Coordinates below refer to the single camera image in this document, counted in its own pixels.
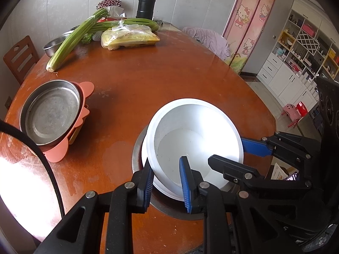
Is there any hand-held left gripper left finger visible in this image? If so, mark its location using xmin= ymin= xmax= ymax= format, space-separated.
xmin=34 ymin=161 xmax=154 ymax=254

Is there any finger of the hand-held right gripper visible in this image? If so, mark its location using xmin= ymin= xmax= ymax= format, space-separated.
xmin=208 ymin=155 xmax=313 ymax=199
xmin=241 ymin=131 xmax=322 ymax=165

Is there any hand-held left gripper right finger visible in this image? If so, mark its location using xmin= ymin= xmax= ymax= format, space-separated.
xmin=179 ymin=156 xmax=294 ymax=254

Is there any large steel bowl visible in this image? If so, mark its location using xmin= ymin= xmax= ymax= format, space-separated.
xmin=132 ymin=130 xmax=240 ymax=221

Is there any orange bear-shaped plate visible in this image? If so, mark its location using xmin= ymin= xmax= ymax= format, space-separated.
xmin=42 ymin=81 xmax=95 ymax=163

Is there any shallow steel plate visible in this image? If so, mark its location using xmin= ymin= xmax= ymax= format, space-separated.
xmin=19 ymin=80 xmax=81 ymax=147

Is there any white packet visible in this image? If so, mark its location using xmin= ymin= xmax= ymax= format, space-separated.
xmin=270 ymin=163 xmax=289 ymax=180

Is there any pink stool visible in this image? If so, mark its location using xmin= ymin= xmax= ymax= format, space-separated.
xmin=281 ymin=104 xmax=301 ymax=121

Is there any red stool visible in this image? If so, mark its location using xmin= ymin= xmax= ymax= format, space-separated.
xmin=287 ymin=102 xmax=309 ymax=129

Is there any white cabinet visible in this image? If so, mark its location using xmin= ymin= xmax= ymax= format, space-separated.
xmin=256 ymin=0 xmax=339 ymax=106

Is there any pink cartoon cloth wardrobe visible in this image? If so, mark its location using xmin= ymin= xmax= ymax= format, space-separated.
xmin=222 ymin=0 xmax=278 ymax=75

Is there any clear bag of yellow food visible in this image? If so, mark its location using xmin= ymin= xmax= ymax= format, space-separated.
xmin=101 ymin=24 xmax=161 ymax=51

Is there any celery bunch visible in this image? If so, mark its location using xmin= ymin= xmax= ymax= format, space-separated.
xmin=91 ymin=18 xmax=159 ymax=32
xmin=46 ymin=8 xmax=110 ymax=72

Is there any small steel bowl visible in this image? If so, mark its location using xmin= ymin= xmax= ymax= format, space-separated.
xmin=43 ymin=33 xmax=72 ymax=58

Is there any black thermos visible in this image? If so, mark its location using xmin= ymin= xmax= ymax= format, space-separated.
xmin=136 ymin=0 xmax=155 ymax=20

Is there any brown wooden chair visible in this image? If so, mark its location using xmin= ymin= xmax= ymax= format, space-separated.
xmin=3 ymin=36 xmax=40 ymax=85

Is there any flower bouquet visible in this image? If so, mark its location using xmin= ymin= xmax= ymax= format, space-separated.
xmin=96 ymin=0 xmax=125 ymax=18

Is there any black cable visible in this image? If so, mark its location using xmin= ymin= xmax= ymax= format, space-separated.
xmin=0 ymin=120 xmax=65 ymax=217

